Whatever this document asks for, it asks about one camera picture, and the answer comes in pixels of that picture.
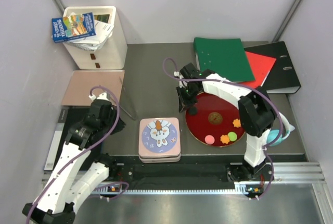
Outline black sandwich cookie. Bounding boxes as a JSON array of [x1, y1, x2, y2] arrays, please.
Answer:
[[188, 107, 197, 116]]

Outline green ring binder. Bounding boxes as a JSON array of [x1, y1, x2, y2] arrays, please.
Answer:
[[193, 37, 255, 83]]

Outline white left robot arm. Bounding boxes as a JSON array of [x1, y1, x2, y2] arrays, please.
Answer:
[[22, 89, 125, 223]]

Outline blue paperback book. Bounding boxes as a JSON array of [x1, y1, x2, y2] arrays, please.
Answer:
[[52, 13, 96, 43]]

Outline white papers in bin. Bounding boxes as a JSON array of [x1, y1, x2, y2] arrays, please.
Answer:
[[67, 14, 114, 52]]

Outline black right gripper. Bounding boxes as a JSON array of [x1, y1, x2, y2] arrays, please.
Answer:
[[176, 85, 201, 114]]

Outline black notebook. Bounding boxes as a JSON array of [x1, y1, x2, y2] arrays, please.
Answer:
[[44, 106, 89, 171]]

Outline grey cable duct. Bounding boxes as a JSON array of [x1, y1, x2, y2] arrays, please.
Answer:
[[91, 183, 259, 196]]

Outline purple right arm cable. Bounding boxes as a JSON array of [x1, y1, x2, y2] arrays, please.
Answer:
[[163, 57, 287, 200]]

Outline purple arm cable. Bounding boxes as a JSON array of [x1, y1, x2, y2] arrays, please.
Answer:
[[163, 57, 287, 200], [25, 85, 130, 224]]

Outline silver tin lid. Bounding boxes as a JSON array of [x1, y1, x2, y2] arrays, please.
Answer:
[[138, 117, 181, 157]]

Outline light blue cat headphones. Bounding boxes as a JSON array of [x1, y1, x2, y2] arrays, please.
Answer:
[[265, 111, 296, 147]]

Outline pink cookie tin box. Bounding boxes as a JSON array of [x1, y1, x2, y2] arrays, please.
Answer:
[[139, 154, 181, 164]]

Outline red round lacquer tray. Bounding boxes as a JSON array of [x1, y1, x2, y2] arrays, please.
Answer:
[[185, 93, 245, 147]]

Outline pink sandwich cookie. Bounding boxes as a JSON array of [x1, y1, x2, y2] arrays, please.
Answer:
[[204, 135, 215, 145]]

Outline green macaron cookie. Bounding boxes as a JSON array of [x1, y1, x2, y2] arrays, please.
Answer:
[[227, 132, 238, 142]]

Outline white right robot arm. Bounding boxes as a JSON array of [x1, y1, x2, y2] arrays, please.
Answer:
[[173, 63, 282, 180]]

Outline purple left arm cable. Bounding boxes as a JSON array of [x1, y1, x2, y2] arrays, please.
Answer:
[[25, 85, 130, 224]]

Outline black ring binder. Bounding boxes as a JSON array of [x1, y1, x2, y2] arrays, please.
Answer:
[[245, 41, 301, 94]]

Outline orange flower cookie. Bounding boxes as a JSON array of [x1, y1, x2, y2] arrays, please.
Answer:
[[233, 119, 241, 128], [220, 135, 230, 144]]

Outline pink notebook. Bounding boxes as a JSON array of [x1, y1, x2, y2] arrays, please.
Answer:
[[61, 70, 125, 106]]

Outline red folder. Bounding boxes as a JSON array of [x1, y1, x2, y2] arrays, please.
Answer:
[[241, 52, 276, 88]]

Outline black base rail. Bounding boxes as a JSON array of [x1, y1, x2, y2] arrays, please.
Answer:
[[88, 154, 281, 183]]

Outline white storage bin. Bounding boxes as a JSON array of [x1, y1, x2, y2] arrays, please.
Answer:
[[63, 6, 127, 70]]

